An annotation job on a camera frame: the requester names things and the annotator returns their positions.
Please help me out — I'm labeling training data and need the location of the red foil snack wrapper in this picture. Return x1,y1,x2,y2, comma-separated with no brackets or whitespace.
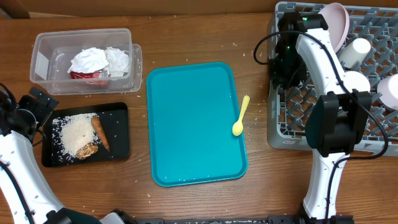
70,70,111,86

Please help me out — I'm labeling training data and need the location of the pile of rice grains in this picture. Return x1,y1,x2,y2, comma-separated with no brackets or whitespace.
52,113,100,162

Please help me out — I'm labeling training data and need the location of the brown food scrap chunk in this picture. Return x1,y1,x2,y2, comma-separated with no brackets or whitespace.
75,143,98,160

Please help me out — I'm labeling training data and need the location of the medium white plate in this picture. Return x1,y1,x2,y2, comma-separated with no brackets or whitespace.
377,74,398,110

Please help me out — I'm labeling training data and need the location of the black plastic tray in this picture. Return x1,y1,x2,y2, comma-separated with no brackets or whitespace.
42,102,130,167

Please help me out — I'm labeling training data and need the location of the yellow plastic spoon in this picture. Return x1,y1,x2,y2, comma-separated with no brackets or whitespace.
232,95,250,136

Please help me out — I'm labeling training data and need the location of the orange carrot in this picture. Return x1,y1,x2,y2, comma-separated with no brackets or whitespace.
91,116,110,151

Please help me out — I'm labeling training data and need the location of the teal plastic serving tray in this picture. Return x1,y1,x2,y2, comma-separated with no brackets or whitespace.
146,62,248,187

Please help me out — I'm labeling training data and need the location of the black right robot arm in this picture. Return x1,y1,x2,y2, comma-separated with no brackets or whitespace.
269,12,371,223

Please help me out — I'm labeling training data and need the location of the white paper napkin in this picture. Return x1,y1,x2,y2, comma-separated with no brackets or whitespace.
104,47,129,77

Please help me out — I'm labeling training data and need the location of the pale green saucer plate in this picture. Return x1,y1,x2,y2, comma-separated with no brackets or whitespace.
341,71,371,93

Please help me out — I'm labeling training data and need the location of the small white cup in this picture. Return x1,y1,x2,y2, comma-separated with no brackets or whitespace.
338,38,371,69

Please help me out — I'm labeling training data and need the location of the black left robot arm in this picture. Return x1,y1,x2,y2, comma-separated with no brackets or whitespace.
1,85,137,224

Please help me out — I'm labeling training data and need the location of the large white plate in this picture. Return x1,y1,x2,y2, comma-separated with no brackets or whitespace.
319,2,349,52

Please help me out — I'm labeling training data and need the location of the clear plastic bin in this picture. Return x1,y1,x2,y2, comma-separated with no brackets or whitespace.
30,28,142,95

